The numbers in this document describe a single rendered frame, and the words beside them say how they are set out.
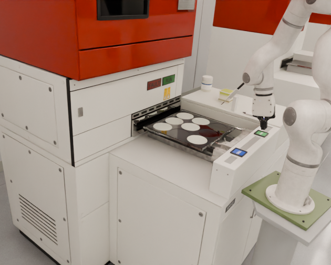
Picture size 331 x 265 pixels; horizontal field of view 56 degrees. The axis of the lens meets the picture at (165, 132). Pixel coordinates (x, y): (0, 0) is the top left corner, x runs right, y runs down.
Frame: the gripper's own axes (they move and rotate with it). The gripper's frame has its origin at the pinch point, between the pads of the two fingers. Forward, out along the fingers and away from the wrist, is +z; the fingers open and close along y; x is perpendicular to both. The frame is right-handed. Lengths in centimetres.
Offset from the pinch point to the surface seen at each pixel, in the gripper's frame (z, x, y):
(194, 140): 5.0, -18.7, -28.1
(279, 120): 4.4, 24.1, -0.4
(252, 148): 5.2, -17.7, 1.7
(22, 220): 55, -67, -127
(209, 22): -52, 311, -201
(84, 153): 1, -61, -60
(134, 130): 0, -29, -58
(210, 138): 6.1, -11.3, -23.2
